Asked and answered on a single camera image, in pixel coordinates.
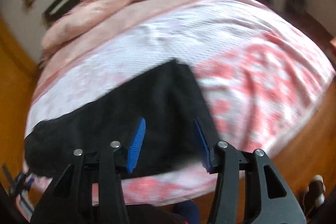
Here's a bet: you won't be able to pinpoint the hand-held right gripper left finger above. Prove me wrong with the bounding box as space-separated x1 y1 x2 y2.
30 117 146 224

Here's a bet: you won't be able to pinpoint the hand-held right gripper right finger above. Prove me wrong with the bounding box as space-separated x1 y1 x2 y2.
194 117 307 224

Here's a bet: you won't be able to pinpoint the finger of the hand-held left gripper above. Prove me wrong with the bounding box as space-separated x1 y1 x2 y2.
16 173 35 188

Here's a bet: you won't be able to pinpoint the black pants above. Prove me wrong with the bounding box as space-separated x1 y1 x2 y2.
24 59 219 180

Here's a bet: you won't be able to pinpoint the person's navy leg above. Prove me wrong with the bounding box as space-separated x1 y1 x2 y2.
172 200 201 224

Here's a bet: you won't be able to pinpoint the coral white patterned towel blanket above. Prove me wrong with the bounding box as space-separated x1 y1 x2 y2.
126 27 336 207

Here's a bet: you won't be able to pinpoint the pink white lace bedspread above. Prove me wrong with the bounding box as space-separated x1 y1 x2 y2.
25 0 279 203

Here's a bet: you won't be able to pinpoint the brown white slipper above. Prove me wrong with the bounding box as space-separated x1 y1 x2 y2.
301 174 328 215

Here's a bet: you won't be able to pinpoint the pink pillow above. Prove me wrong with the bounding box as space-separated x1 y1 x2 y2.
42 0 184 56

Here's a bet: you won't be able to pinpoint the white bin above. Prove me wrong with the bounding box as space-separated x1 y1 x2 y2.
268 0 288 14

